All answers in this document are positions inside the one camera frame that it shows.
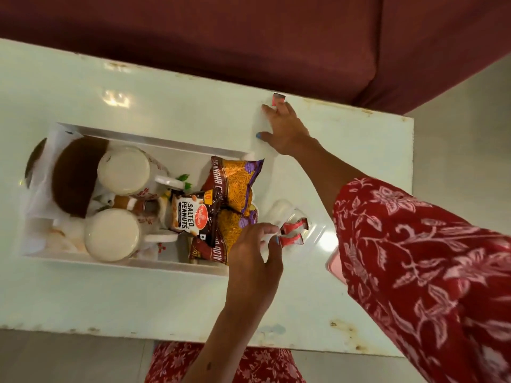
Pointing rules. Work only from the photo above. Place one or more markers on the orange purple snack packet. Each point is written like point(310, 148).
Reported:
point(227, 235)
point(235, 179)

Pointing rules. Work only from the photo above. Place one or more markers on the person's left thumb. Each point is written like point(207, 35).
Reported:
point(276, 253)

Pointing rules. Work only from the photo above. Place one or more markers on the white floral ceramic mug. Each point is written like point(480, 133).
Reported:
point(123, 170)
point(111, 235)

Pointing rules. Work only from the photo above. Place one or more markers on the clear plastic container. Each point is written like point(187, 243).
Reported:
point(285, 211)

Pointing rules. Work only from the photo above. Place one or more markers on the white orange peanut packet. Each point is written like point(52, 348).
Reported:
point(187, 215)

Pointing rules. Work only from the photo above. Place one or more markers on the white rectangular tray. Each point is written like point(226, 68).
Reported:
point(191, 163)

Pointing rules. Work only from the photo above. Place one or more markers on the person's left hand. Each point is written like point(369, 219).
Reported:
point(251, 271)

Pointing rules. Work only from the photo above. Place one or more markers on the dark brown round plate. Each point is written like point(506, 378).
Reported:
point(34, 159)

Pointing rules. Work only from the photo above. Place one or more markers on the person's right hand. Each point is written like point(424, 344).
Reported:
point(288, 131)

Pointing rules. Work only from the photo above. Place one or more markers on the white paper sachets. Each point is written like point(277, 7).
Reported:
point(56, 237)

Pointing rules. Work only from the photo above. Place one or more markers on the pink phone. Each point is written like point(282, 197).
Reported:
point(336, 267)

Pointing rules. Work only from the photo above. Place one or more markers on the person's right forearm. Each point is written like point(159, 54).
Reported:
point(327, 171)

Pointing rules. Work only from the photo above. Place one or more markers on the person's left forearm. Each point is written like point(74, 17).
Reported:
point(227, 347)

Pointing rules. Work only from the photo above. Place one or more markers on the green leaf sachet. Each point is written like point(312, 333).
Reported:
point(183, 182)

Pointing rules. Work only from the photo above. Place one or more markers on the large brown round plate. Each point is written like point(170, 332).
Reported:
point(76, 175)

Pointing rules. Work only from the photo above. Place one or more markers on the maroon sofa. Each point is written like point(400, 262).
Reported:
point(239, 39)

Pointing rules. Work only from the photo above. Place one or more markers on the person's right thumb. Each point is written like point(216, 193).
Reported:
point(264, 137)

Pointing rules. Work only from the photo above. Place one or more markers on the small red sachet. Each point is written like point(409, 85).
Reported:
point(291, 240)
point(278, 98)
point(294, 226)

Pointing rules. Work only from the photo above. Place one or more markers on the white plastic wrapper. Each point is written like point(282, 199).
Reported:
point(44, 195)

